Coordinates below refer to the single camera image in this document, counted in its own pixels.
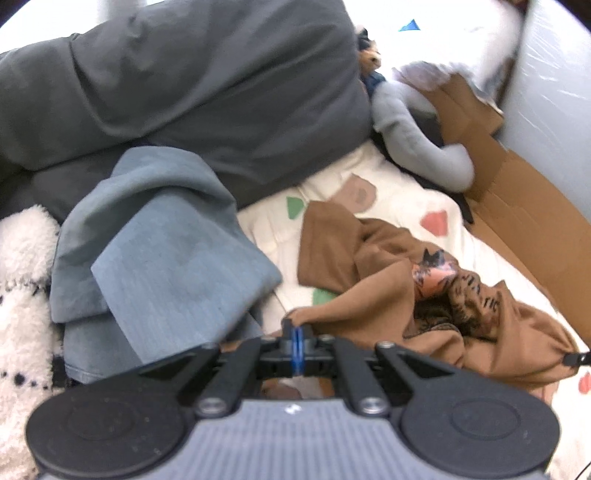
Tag white plastic bag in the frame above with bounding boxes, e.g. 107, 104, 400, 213
369, 0, 525, 97

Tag cream bear print bedsheet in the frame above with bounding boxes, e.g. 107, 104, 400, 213
235, 143, 591, 480

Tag blue-grey cloth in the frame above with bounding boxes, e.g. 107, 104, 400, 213
50, 147, 283, 384

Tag brown plush toy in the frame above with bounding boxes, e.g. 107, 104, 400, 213
355, 28, 385, 77

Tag brown printed t-shirt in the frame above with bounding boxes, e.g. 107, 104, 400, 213
281, 200, 591, 388

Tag brown cardboard sheet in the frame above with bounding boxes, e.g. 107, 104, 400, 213
416, 74, 591, 344

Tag grey wrapped appliance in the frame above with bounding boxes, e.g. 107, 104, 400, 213
499, 0, 591, 213

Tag dark grey garment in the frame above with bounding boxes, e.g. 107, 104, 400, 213
0, 0, 375, 222

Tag dark cloth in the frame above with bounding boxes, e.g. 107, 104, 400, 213
369, 108, 475, 224

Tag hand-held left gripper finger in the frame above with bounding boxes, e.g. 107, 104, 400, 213
139, 318, 298, 418
299, 324, 458, 416

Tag white fluffy dotted blanket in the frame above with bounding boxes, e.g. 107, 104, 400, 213
0, 205, 65, 480

